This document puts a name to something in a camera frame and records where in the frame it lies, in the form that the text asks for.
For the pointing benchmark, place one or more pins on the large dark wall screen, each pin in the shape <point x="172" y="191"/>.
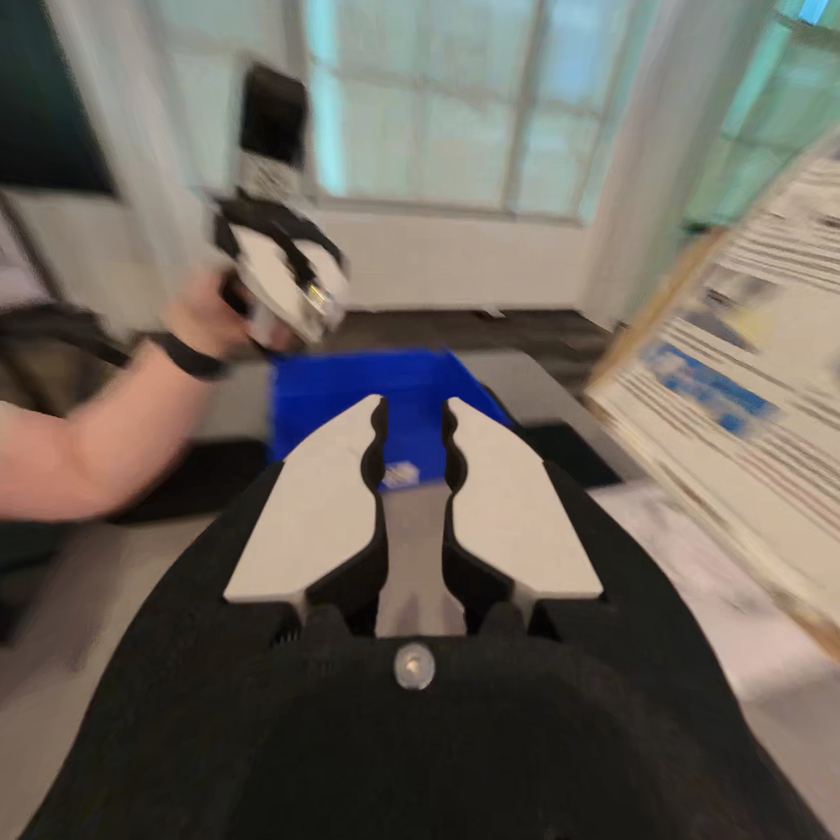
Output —
<point x="46" y="98"/>

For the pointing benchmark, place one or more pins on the person's left hand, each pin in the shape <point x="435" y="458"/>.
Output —
<point x="203" y="315"/>

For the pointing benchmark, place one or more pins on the printed poster board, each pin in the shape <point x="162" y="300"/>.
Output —
<point x="735" y="394"/>

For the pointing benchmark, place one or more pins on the large grid window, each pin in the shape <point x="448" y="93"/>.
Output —
<point x="459" y="98"/>

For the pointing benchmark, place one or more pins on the black desk mat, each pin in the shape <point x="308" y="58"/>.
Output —
<point x="571" y="459"/>

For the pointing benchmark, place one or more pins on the teal glass window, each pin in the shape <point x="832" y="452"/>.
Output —
<point x="774" y="131"/>

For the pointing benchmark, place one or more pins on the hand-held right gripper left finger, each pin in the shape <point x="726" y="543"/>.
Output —
<point x="308" y="525"/>

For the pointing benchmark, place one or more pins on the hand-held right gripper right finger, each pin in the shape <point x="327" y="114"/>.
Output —
<point x="518" y="525"/>

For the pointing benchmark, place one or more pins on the blue plastic bin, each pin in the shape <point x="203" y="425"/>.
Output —
<point x="394" y="374"/>

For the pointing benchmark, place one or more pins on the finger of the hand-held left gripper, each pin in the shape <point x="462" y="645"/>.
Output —
<point x="328" y="272"/>
<point x="272" y="289"/>

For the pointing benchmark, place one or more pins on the silver hex bolt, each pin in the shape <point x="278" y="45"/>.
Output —
<point x="320" y="298"/>

